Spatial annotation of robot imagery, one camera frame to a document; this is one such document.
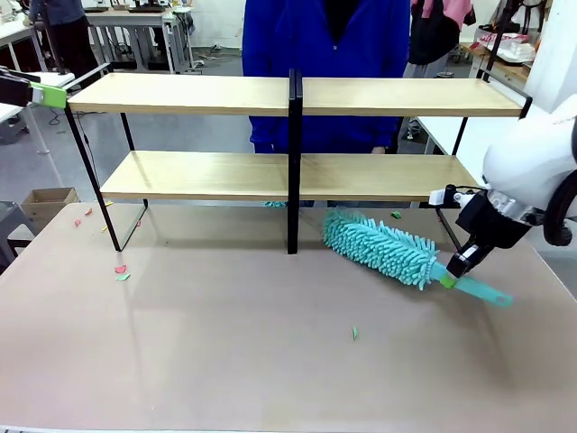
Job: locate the white workbench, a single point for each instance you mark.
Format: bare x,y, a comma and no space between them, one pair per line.
13,34

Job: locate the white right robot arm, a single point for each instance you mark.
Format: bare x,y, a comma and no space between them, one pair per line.
523,162

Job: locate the left gripper finger with green tip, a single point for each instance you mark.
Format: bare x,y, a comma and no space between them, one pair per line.
18,74
49,95

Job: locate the wooden workbench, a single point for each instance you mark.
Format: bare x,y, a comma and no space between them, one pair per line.
509,70

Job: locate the white plastic bag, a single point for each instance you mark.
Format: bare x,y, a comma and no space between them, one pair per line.
518,49

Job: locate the white table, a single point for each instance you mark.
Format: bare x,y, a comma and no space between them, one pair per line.
49,79
439,131

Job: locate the person in dark clothes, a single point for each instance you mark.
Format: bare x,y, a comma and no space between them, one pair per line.
67,36

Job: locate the teal microfibre duster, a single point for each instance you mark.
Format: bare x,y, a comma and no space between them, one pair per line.
274,204
383,248

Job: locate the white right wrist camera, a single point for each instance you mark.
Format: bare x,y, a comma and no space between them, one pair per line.
439,197

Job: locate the grey stool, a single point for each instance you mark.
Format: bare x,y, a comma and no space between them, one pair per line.
13,221

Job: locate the cardboard box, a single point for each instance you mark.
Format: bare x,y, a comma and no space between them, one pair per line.
45,203

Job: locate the person in blue jacket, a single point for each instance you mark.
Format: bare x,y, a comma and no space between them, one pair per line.
288,45

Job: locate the pink and black hanging clothes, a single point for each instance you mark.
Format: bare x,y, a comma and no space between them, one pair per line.
433,36

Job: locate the person's left hand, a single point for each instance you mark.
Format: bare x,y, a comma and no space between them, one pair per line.
379,150

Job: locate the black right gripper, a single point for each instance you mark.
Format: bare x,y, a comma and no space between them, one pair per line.
491,223

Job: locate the grey metal table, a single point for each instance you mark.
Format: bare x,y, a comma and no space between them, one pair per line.
130,20

